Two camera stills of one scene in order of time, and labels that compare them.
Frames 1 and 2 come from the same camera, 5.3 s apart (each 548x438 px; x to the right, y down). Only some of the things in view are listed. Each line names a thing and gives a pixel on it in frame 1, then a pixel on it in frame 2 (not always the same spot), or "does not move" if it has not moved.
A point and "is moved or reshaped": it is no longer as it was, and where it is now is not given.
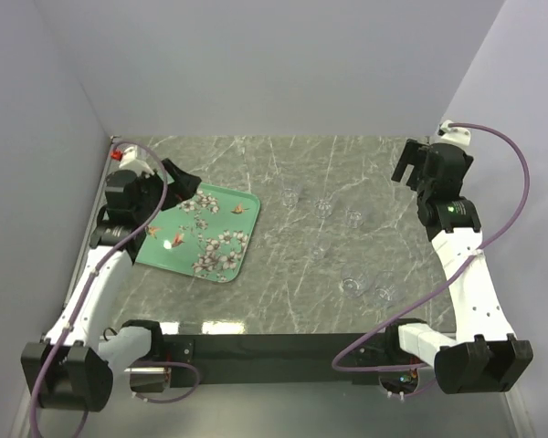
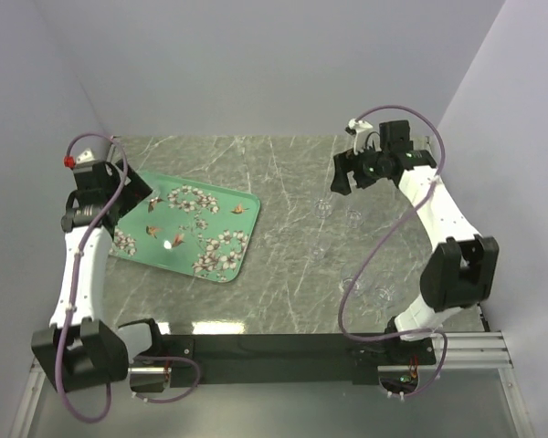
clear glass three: [354, 219] does not move
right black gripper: [414, 154] to [345, 162]
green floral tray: [208, 235] does not move
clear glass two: [322, 208] does not move
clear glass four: [321, 250] does not move
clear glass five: [354, 283] does not move
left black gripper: [183, 187] to [134, 192]
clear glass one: [289, 197] is moved or reshaped
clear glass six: [386, 288] does not move
